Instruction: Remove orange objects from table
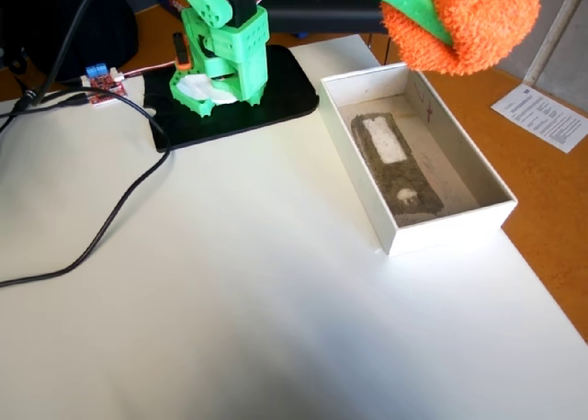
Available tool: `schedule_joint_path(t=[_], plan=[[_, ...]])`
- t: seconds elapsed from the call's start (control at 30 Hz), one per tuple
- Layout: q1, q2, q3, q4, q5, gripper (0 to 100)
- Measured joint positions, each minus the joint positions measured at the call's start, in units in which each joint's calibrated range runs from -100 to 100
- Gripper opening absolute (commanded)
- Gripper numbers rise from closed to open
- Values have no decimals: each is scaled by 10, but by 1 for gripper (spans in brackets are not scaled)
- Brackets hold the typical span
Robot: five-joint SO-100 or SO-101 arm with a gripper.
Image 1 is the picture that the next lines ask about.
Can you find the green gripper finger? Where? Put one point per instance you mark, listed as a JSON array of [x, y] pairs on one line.
[[406, 2]]

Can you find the black and orange clamp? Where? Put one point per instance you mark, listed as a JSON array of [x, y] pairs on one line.
[[181, 50]]

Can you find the black monitor base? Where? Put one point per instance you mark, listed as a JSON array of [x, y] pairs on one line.
[[321, 11]]

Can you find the grey foam insert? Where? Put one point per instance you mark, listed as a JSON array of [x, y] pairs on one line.
[[404, 181]]

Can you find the white crumpled tissue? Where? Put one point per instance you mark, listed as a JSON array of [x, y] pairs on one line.
[[202, 89]]

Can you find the white foam rectangle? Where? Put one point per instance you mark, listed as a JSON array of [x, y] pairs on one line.
[[385, 139]]

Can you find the white metal pole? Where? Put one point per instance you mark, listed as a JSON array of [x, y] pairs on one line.
[[553, 34]]

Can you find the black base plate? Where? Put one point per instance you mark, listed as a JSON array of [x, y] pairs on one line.
[[280, 94]]

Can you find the white cardboard box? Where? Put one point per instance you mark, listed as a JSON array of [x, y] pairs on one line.
[[464, 227]]

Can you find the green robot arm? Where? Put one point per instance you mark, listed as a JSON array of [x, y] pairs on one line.
[[239, 43]]

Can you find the red circuit board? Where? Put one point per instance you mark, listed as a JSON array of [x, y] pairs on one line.
[[103, 88]]

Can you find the orange fluffy ball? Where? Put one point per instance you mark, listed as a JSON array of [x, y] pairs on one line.
[[487, 20]]

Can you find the printed paper sheet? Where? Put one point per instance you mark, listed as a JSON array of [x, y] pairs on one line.
[[542, 116]]

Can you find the black bag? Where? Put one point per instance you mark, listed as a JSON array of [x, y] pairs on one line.
[[55, 20]]

